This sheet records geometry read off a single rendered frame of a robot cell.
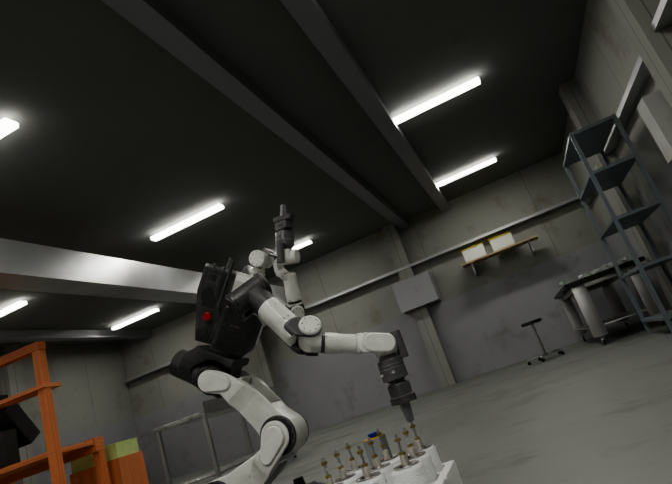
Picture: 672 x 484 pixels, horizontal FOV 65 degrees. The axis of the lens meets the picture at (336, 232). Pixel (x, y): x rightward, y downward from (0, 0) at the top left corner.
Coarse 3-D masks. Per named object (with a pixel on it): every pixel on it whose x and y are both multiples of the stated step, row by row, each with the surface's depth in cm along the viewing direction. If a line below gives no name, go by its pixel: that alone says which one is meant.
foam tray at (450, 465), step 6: (450, 462) 171; (444, 468) 164; (450, 468) 163; (456, 468) 171; (438, 474) 161; (444, 474) 156; (450, 474) 159; (456, 474) 167; (438, 480) 151; (444, 480) 150; (450, 480) 156; (456, 480) 164
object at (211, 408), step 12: (204, 408) 501; (216, 408) 519; (228, 408) 538; (180, 420) 506; (192, 420) 525; (204, 420) 501; (156, 432) 514; (216, 456) 493; (252, 456) 568; (168, 468) 507; (216, 468) 488; (228, 468) 507; (168, 480) 502; (192, 480) 515
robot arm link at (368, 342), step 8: (360, 336) 176; (368, 336) 175; (376, 336) 175; (384, 336) 175; (392, 336) 176; (360, 344) 175; (368, 344) 174; (376, 344) 174; (384, 344) 174; (392, 344) 175; (360, 352) 175; (368, 352) 175; (376, 352) 174; (384, 352) 174
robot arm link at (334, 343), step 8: (320, 336) 175; (328, 336) 176; (336, 336) 176; (344, 336) 177; (352, 336) 177; (304, 344) 177; (312, 344) 175; (320, 344) 175; (328, 344) 175; (336, 344) 175; (344, 344) 176; (352, 344) 176; (304, 352) 180; (312, 352) 177; (320, 352) 177; (328, 352) 176; (336, 352) 176; (344, 352) 177; (352, 352) 177
